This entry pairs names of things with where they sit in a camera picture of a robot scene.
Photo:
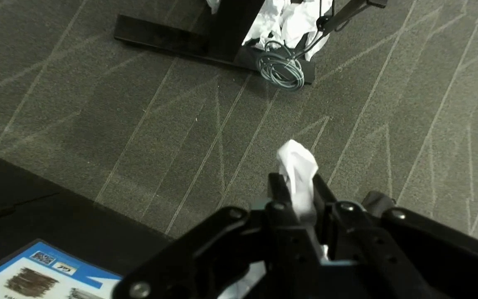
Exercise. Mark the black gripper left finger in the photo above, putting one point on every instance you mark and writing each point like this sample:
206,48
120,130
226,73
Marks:
233,249

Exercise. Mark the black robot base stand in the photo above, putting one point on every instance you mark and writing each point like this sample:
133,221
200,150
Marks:
276,38

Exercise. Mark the left mixed paper bin label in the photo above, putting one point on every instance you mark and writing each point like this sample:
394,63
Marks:
44,271

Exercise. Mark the white paper small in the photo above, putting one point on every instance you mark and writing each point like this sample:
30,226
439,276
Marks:
299,166

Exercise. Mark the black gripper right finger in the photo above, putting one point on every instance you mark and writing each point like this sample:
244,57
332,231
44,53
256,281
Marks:
407,254

